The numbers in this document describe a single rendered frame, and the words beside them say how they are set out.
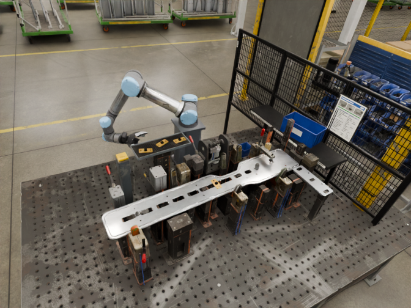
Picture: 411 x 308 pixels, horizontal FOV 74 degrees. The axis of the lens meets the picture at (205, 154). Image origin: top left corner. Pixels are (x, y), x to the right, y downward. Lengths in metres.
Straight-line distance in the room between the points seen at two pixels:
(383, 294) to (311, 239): 1.11
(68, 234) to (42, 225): 0.19
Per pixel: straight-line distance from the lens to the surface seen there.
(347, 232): 2.23
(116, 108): 2.08
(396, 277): 3.19
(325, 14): 3.60
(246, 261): 1.83
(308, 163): 2.10
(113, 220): 1.60
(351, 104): 2.17
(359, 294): 2.89
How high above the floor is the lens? 2.26
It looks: 39 degrees down
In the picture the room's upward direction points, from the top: 6 degrees clockwise
